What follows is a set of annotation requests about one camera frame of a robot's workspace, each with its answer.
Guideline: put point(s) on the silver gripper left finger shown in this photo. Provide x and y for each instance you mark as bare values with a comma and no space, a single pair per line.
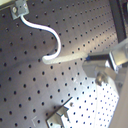
100,70

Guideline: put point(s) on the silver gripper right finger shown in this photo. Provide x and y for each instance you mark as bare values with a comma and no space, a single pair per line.
116,55

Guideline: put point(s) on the black table edge rail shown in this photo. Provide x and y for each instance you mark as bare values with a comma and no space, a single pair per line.
118,19

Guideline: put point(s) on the metal cable clip fixture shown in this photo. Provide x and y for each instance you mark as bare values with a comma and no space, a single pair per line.
61,117

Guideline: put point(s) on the metal cable anchor block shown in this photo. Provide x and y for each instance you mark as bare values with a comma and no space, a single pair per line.
19,8

